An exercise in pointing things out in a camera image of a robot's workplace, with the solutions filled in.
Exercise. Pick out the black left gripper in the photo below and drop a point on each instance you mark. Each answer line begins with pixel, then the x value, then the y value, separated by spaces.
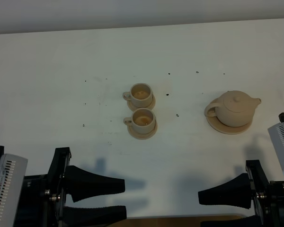
pixel 42 197

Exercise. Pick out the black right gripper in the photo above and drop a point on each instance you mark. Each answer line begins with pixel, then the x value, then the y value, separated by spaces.
pixel 267 196

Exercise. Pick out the beige ceramic teapot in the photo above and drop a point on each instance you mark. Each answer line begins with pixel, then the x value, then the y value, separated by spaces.
pixel 233 108

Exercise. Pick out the beige teapot saucer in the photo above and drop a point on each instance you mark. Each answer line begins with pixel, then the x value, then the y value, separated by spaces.
pixel 227 128

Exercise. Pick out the near beige cup saucer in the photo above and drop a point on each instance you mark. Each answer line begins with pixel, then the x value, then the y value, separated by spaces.
pixel 142 135

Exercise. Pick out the beige cup saucer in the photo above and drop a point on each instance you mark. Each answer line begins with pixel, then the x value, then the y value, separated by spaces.
pixel 142 135
pixel 152 102

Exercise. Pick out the near beige teacup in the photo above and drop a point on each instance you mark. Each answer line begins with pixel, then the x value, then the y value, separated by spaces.
pixel 142 121

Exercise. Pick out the beige teacup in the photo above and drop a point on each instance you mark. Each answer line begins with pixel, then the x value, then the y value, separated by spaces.
pixel 142 121
pixel 139 96

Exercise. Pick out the far beige cup saucer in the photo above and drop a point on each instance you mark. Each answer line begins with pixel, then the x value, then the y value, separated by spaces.
pixel 152 102

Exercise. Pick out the far beige teacup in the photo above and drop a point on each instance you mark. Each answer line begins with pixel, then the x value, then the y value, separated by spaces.
pixel 139 96

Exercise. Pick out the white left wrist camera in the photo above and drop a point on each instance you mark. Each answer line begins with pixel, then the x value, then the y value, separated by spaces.
pixel 12 172

